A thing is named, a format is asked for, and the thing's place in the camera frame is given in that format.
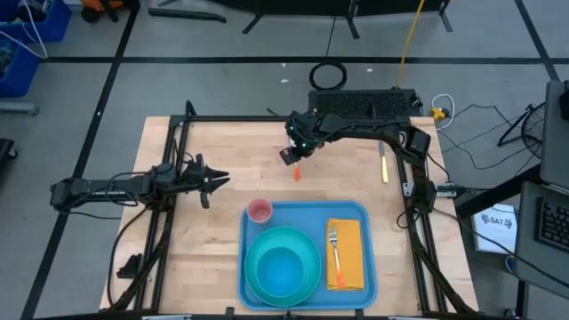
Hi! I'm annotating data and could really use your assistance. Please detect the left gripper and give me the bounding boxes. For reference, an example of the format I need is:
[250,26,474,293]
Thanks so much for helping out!
[180,153,231,210]

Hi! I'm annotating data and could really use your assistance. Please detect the pink cup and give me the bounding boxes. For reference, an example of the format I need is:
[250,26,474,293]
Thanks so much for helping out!
[246,197,274,224]

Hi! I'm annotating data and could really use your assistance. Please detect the knife with yellow handle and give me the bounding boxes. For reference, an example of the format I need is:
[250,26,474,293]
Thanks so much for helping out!
[378,140,389,184]

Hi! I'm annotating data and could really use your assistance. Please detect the blue bowl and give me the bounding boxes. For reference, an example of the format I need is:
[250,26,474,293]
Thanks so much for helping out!
[256,246,305,298]

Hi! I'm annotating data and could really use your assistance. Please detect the orange cloth napkin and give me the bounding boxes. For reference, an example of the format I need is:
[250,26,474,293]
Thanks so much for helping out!
[325,217,365,292]

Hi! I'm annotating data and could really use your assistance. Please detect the fork with orange handle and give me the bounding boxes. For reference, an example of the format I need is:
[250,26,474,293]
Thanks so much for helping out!
[327,226,347,290]

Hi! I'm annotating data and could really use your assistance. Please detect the teal plate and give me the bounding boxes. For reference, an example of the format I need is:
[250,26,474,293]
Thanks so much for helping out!
[244,225,323,308]

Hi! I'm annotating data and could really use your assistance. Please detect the blue plastic tray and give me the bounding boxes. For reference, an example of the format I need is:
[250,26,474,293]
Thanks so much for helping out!
[237,200,379,311]

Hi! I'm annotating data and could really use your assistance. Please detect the black perforated computer case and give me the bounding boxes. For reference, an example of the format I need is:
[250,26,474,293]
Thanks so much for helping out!
[307,88,422,118]

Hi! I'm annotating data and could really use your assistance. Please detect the long black bar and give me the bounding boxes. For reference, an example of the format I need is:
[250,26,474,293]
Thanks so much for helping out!
[148,7,227,24]

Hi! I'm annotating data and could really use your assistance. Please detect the orange object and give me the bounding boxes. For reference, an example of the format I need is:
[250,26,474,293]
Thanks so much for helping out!
[79,0,124,12]

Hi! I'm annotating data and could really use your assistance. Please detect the grey bar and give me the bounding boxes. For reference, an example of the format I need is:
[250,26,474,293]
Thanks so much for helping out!
[0,101,39,116]

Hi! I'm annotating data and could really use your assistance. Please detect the black chair base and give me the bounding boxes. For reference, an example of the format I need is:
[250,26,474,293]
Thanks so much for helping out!
[0,139,18,164]

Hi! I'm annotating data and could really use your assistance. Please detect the white printed sheet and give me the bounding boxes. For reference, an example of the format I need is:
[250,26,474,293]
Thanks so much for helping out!
[470,204,519,255]

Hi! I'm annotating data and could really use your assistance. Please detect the blue plastic bin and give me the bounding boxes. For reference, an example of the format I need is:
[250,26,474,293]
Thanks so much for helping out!
[0,39,40,99]
[0,0,72,44]

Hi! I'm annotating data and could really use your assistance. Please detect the grey laptop with black keys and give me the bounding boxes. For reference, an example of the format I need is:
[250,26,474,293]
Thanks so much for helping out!
[515,180,569,300]

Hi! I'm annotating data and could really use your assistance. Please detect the grey panel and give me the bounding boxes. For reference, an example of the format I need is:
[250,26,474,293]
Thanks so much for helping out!
[539,79,569,190]

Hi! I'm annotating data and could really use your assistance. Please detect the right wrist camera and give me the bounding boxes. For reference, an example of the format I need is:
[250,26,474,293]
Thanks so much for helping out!
[278,147,298,166]

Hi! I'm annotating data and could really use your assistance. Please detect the coiled black cable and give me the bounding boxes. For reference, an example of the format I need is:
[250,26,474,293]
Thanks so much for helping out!
[309,60,348,92]

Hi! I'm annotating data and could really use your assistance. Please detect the black metal table frame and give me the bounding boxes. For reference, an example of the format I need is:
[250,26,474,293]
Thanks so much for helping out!
[106,100,479,315]

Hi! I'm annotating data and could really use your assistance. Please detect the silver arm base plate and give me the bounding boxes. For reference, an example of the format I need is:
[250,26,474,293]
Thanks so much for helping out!
[402,180,458,198]

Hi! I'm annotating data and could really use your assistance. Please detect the small black bracket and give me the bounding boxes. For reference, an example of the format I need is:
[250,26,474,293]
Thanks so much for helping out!
[116,252,143,280]

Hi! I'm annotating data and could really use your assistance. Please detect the black stand frame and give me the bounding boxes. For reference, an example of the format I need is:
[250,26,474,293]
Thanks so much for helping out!
[242,0,453,40]

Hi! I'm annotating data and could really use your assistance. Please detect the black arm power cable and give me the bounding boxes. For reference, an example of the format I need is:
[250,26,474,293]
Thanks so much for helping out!
[106,207,150,308]

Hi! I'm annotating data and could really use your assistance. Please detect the yellow cable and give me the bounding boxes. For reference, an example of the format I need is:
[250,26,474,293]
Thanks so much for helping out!
[394,0,426,90]

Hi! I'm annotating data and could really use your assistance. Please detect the white looped cable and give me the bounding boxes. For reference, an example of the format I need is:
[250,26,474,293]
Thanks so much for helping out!
[429,92,456,131]

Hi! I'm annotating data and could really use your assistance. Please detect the black floor cables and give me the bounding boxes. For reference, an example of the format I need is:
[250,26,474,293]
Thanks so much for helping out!
[437,103,541,172]

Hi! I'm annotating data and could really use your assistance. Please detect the thin white cable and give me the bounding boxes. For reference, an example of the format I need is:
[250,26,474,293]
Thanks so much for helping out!
[0,0,49,61]

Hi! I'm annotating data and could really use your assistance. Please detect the black wire fan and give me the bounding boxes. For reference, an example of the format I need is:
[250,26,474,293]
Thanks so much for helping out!
[496,100,546,160]

